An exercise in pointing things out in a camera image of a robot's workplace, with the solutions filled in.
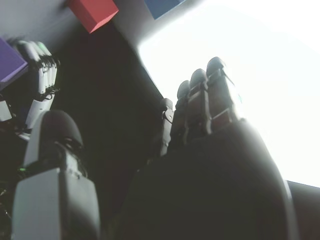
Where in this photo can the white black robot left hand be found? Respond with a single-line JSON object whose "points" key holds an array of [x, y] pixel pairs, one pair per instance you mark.
{"points": [[205, 190]]}

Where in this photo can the small purple foam cube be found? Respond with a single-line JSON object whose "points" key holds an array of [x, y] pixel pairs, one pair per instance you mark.
{"points": [[10, 62]]}

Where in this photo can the small blue foam cube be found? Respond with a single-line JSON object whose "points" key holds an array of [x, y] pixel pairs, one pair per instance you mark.
{"points": [[162, 7]]}

